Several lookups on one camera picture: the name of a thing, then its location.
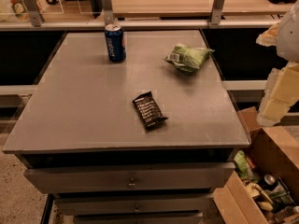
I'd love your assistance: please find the cardboard box of snacks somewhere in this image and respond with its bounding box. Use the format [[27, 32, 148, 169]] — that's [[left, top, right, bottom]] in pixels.
[[213, 106, 299, 224]]

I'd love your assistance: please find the green chip bag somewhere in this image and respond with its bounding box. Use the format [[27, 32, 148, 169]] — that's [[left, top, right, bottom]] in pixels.
[[164, 43, 214, 75]]

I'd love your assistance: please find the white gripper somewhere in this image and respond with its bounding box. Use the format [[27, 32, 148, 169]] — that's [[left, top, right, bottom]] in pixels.
[[256, 0, 299, 127]]

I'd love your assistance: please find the top drawer knob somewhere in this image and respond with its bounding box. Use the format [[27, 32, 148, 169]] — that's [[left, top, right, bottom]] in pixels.
[[127, 177, 136, 189]]

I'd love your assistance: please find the blue pepsi can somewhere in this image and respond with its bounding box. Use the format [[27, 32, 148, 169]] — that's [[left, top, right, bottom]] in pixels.
[[105, 23, 126, 63]]

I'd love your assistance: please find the black rxbar chocolate wrapper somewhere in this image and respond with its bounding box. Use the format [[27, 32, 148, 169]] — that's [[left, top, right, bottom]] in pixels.
[[133, 91, 167, 130]]

